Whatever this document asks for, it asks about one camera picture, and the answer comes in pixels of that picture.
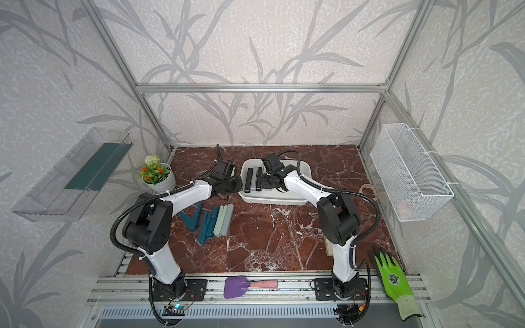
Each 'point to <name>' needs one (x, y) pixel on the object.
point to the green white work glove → (396, 282)
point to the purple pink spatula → (236, 286)
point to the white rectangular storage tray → (251, 191)
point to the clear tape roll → (370, 186)
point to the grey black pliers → (259, 178)
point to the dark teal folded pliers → (204, 227)
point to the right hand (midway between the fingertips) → (267, 180)
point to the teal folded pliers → (211, 221)
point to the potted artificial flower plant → (157, 175)
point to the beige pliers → (329, 248)
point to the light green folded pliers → (220, 221)
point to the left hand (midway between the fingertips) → (243, 184)
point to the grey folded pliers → (227, 220)
